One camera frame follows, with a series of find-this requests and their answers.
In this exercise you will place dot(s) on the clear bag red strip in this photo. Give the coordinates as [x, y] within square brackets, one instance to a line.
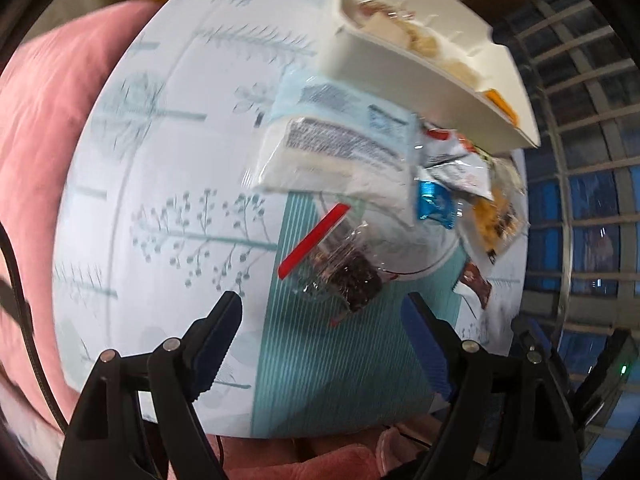
[350, 272]

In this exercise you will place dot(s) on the brown white packet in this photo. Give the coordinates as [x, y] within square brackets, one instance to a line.
[475, 280]

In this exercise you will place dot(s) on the nut mix clear packet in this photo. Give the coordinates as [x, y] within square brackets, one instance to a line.
[377, 9]

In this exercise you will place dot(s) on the blue small packet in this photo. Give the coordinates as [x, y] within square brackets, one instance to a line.
[432, 202]

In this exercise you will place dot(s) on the clear white bread packet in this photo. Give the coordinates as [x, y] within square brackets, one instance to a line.
[310, 160]

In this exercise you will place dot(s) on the pink fleece cloth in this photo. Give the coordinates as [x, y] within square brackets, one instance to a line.
[325, 465]

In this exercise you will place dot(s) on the metal window grille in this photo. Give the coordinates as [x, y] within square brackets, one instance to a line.
[566, 285]

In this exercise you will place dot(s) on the white plastic bin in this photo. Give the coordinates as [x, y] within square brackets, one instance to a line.
[380, 65]

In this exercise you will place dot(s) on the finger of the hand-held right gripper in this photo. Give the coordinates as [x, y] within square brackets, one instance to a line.
[531, 332]
[607, 360]

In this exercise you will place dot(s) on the cream bar packet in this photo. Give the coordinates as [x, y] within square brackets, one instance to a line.
[390, 31]

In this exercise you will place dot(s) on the puffed snack clear packet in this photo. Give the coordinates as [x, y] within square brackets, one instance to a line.
[462, 70]

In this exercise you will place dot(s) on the light blue bread packet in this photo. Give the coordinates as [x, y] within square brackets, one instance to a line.
[340, 102]

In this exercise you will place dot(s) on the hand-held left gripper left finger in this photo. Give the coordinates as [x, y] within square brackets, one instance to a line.
[212, 357]

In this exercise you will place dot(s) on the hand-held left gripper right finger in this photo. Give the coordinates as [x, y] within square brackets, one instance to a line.
[425, 345]

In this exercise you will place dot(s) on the orange packet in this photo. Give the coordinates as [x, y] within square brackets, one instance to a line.
[500, 102]

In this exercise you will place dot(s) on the white red crumpled packet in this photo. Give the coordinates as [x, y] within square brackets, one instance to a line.
[460, 170]

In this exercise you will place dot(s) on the yellow cracker packet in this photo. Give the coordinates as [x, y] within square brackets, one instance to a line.
[492, 215]

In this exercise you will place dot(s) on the pink blanket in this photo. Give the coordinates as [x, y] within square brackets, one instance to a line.
[45, 125]

